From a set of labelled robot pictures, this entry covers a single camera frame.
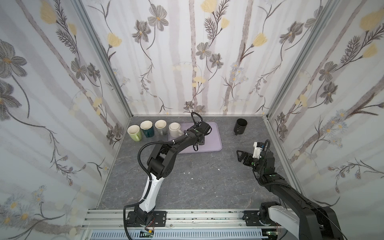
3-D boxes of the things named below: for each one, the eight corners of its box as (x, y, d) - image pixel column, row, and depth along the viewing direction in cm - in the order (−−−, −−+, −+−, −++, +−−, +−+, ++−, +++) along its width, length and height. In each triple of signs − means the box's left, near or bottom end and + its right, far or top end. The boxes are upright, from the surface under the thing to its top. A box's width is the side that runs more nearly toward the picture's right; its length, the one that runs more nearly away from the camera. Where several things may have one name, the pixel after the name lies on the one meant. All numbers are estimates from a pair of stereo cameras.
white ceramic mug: (171, 138, 108) (170, 131, 102) (169, 130, 113) (167, 123, 107) (181, 136, 110) (181, 129, 104) (179, 128, 115) (178, 121, 108)
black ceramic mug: (234, 136, 111) (238, 126, 103) (233, 127, 116) (236, 118, 108) (244, 136, 111) (248, 127, 103) (242, 127, 116) (246, 118, 108)
